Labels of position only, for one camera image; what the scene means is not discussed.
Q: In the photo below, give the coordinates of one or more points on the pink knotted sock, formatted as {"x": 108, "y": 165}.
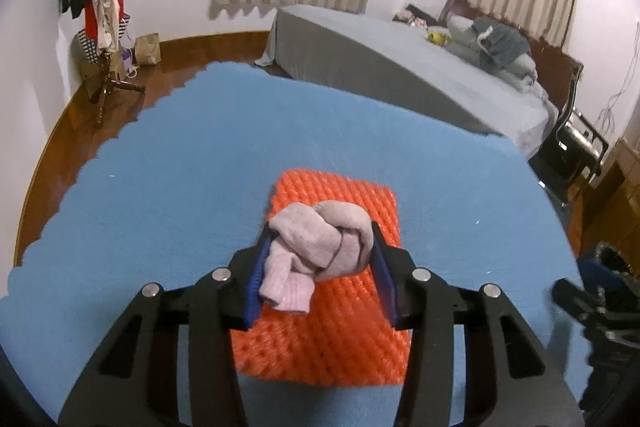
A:
{"x": 314, "y": 244}

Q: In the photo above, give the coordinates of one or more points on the wooden wardrobe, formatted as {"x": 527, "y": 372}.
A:
{"x": 611, "y": 209}

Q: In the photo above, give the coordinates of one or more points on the striped basket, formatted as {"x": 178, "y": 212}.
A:
{"x": 88, "y": 45}

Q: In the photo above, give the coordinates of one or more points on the wooden headboard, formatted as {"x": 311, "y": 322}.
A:
{"x": 555, "y": 68}

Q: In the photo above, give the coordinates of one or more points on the folded grey blankets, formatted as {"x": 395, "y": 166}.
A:
{"x": 498, "y": 49}

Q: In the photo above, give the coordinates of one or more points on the bed with grey sheet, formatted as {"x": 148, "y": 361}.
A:
{"x": 395, "y": 64}

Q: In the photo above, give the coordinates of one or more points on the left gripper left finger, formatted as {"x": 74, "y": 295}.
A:
{"x": 168, "y": 358}

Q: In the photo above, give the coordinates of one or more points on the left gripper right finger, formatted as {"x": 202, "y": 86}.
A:
{"x": 475, "y": 337}

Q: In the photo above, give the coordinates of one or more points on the yellow plush toy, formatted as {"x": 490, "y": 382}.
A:
{"x": 437, "y": 37}

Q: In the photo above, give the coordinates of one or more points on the blue fleece table cover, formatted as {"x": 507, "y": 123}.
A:
{"x": 188, "y": 183}

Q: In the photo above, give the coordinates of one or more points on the red hanging garment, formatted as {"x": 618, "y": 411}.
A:
{"x": 100, "y": 12}

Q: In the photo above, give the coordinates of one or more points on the brown paper bag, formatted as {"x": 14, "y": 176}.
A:
{"x": 147, "y": 49}

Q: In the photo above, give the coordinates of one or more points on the wooden coat stand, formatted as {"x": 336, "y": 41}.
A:
{"x": 112, "y": 77}

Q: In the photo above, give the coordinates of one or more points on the black lined trash bin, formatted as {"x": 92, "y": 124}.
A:
{"x": 608, "y": 276}

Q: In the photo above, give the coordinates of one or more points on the orange foam net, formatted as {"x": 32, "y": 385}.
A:
{"x": 345, "y": 340}

